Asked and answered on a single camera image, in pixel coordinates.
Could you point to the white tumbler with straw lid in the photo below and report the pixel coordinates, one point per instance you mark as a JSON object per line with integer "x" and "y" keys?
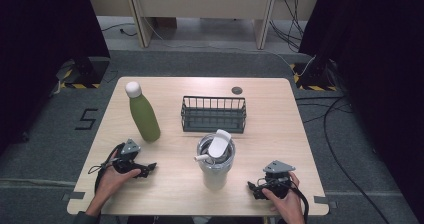
{"x": 215, "y": 170}

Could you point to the round grey table grommet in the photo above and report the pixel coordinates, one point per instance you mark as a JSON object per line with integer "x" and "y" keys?
{"x": 236, "y": 90}

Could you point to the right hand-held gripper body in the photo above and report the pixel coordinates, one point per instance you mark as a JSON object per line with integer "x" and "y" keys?
{"x": 276, "y": 177}

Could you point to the green bottle with white cap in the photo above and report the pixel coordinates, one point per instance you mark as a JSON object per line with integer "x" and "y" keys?
{"x": 144, "y": 117}

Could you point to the dark curtain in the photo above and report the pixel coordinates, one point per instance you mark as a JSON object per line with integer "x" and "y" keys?
{"x": 376, "y": 67}
{"x": 40, "y": 50}

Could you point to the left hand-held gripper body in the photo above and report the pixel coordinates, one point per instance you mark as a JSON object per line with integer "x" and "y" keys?
{"x": 126, "y": 155}

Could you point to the black stand base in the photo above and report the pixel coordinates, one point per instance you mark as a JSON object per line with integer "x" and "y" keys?
{"x": 313, "y": 77}
{"x": 90, "y": 70}

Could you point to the beige wooden desk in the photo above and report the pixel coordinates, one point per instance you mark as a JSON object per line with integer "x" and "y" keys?
{"x": 203, "y": 0}

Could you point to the grey tape strip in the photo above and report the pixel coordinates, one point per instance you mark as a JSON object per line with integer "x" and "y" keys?
{"x": 76, "y": 195}
{"x": 322, "y": 200}

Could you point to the person's left hand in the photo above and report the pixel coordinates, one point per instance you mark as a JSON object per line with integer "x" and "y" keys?
{"x": 111, "y": 182}

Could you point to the person's right hand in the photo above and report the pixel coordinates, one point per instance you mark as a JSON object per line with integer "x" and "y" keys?
{"x": 286, "y": 205}

